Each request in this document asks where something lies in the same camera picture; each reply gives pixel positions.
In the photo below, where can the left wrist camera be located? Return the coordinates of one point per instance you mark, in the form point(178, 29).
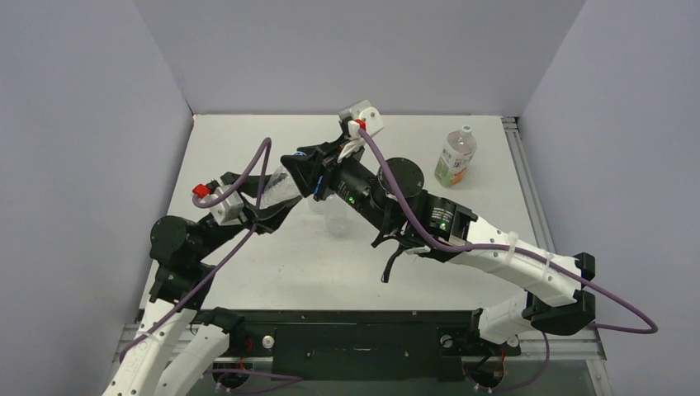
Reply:
point(224, 212)

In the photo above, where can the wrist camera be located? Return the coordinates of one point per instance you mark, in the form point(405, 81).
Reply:
point(360, 117)
point(224, 212)

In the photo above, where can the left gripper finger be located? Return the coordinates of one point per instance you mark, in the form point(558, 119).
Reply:
point(252, 186)
point(270, 219)

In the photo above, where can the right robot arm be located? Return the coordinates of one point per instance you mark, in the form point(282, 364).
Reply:
point(552, 298)

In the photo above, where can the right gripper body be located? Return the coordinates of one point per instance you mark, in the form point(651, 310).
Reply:
point(325, 172)

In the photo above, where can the green orange label bottle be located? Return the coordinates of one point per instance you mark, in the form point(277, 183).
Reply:
point(458, 150)

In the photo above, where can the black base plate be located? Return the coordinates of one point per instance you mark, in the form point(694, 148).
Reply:
point(358, 345)

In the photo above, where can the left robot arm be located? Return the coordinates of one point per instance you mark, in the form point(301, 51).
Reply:
point(178, 340)

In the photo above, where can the aluminium rail frame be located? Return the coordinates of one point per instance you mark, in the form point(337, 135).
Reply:
point(302, 266)

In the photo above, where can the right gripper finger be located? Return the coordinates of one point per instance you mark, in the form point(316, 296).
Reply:
point(307, 172)
point(324, 150)

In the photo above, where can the clear bottle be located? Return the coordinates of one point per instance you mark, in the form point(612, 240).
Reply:
point(280, 188)
point(336, 216)

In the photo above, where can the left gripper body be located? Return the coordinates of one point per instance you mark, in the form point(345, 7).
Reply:
point(215, 238)

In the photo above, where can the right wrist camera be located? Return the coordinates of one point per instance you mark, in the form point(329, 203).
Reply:
point(360, 117)

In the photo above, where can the blue label bottle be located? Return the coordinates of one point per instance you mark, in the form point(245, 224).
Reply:
point(317, 207)

